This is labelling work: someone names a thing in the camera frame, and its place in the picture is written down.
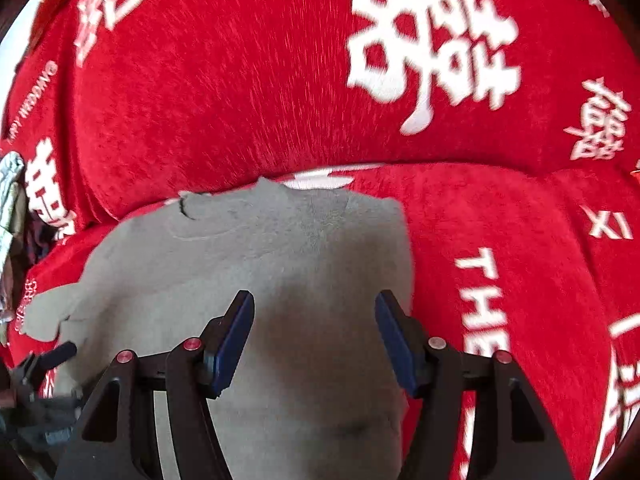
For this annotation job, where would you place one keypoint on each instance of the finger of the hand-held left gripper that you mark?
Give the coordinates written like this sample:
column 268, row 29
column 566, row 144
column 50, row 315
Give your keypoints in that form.
column 61, row 351

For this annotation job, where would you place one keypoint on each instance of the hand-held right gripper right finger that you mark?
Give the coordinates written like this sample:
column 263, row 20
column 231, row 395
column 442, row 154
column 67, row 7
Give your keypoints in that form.
column 396, row 346

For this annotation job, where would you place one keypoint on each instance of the red printed sofa cover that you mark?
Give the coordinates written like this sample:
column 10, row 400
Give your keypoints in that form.
column 250, row 85

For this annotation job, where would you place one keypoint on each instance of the white crumpled cloth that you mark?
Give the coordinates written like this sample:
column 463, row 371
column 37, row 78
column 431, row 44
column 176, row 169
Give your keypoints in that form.
column 10, row 200

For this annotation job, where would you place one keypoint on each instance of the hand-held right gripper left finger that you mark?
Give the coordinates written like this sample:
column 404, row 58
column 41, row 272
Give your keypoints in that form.
column 232, row 346

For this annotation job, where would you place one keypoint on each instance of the dark plaid cloth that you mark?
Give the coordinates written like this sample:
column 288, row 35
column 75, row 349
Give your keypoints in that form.
column 37, row 240

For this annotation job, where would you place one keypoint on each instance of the grey knit small garment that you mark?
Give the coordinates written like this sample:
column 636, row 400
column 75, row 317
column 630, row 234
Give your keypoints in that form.
column 300, row 260

